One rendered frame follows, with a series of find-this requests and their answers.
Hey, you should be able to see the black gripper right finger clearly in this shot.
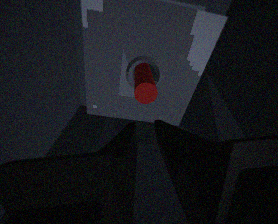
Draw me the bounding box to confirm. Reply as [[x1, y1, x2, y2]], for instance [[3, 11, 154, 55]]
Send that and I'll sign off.
[[155, 120, 278, 224]]

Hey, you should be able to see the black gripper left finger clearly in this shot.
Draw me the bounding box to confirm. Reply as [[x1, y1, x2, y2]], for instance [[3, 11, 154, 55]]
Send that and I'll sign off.
[[0, 122, 137, 224]]

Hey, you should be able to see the grey plate with hole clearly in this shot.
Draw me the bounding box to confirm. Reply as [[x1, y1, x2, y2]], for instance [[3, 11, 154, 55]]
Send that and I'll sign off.
[[81, 0, 228, 126]]

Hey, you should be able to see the dark red peg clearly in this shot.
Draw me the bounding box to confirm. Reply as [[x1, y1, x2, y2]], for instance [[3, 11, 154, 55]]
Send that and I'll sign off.
[[134, 63, 158, 104]]

